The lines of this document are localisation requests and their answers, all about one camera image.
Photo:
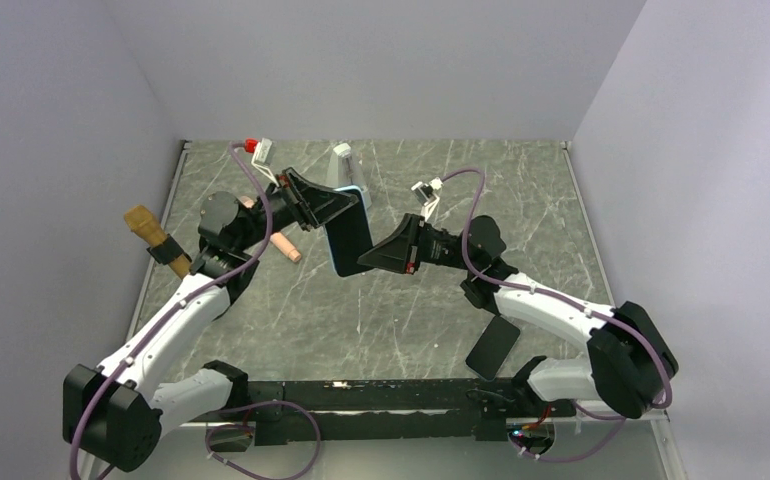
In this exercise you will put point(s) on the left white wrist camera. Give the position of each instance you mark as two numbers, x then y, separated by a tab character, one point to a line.
261	156

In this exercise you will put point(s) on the pink cylinder stick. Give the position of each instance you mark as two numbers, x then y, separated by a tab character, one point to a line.
286	246

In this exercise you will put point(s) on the light blue phone case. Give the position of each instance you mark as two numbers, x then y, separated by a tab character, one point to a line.
332	262

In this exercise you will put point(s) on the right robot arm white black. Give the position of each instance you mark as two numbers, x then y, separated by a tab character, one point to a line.
625	363

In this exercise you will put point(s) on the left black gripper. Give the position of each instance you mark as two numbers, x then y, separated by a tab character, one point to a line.
311	204

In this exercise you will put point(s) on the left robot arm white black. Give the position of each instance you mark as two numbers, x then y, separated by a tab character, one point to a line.
118	410

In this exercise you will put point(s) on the black phone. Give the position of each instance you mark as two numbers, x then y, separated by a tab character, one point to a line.
350	238
492	348

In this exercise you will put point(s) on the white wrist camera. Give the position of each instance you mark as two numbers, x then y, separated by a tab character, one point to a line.
428	195
261	156

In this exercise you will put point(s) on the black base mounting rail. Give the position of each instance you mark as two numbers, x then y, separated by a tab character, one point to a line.
296	411

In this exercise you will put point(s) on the grey metronome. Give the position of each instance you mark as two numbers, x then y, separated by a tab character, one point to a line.
344	170

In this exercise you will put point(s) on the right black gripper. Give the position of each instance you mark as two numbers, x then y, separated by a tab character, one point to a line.
403	250

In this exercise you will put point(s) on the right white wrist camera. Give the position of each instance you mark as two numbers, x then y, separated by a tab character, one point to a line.
428	195

